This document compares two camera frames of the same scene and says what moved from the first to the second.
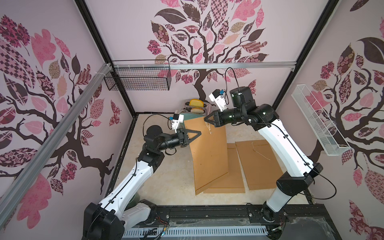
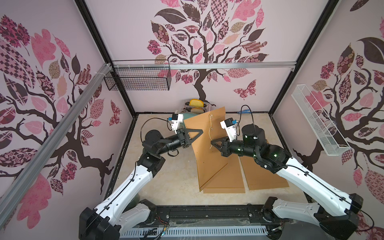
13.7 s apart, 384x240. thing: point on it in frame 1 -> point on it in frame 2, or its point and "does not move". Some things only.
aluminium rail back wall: x=202 y=64 does not move
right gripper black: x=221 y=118 -> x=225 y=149
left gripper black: x=185 y=141 does not move
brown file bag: x=261 y=169 does not move
